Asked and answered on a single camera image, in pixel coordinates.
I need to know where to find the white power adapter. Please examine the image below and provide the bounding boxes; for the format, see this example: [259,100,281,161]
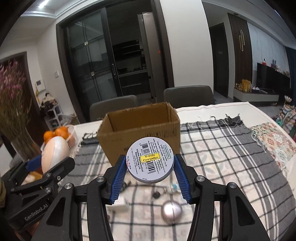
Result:
[106,197,130,212]

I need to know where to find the silver egg-shaped case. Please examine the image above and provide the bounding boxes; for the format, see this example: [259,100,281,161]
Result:
[161,200,183,225]

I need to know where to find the round tin with label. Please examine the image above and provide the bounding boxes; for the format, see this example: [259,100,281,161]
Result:
[126,137,174,184]

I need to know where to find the small medic figurine keychain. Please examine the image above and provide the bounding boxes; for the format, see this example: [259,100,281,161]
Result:
[166,183,180,195]

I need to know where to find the glass vase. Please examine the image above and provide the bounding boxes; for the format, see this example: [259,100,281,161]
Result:
[1,128,41,162]

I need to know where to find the orange fruit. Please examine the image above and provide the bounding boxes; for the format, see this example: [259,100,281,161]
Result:
[54,126,69,140]
[43,131,56,144]

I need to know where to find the white fruit basket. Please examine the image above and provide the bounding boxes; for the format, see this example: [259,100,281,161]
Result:
[40,125,78,157]

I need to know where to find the white shelf with clutter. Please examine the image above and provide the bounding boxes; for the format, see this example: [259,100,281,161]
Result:
[40,92,69,131]

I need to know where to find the dried pink flowers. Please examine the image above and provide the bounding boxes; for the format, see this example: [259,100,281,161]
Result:
[1,59,32,141]

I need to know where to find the plaid grey white tablecloth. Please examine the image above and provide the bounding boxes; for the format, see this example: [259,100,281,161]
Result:
[58,114,296,241]

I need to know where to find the grey dining chair left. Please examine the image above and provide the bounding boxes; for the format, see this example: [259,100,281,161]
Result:
[90,95,139,121]

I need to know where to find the grey dining chair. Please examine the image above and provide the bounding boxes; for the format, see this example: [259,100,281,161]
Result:
[90,95,139,121]
[163,85,215,108]

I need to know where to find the brown cardboard box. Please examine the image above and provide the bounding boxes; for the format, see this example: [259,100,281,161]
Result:
[97,102,180,166]

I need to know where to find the key with black head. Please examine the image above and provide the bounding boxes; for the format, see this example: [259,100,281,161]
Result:
[152,190,167,200]

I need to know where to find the floral patterned cloth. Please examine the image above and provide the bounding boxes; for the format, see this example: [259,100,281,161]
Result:
[251,123,295,171]

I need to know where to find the grey dining chair right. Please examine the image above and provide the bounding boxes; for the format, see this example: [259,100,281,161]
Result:
[163,85,215,108]

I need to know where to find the black sliding glass door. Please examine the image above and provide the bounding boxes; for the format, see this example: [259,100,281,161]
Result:
[56,1,174,123]

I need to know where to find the black television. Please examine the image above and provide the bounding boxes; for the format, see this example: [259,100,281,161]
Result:
[256,63,290,95]

